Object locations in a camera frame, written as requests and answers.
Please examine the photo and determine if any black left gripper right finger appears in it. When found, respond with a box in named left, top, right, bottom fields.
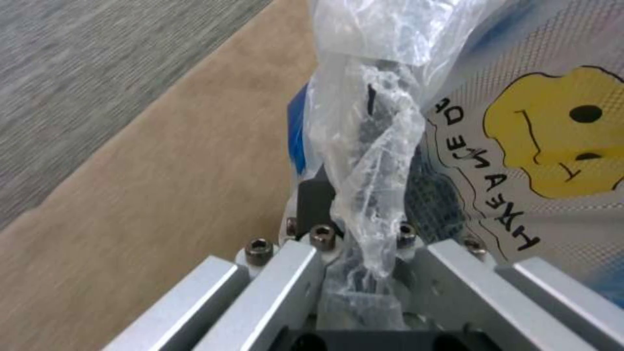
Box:
left=395, top=223, right=624, bottom=351

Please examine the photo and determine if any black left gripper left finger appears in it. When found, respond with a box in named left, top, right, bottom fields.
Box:
left=103, top=179, right=348, bottom=351

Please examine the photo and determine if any white smiley print trash bin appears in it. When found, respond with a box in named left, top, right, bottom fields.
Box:
left=285, top=0, right=624, bottom=265

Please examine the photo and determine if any clear plastic bin liner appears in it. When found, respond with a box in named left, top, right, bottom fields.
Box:
left=304, top=0, right=485, bottom=293

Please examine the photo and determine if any beige floor mat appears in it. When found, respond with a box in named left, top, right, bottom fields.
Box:
left=0, top=0, right=323, bottom=351

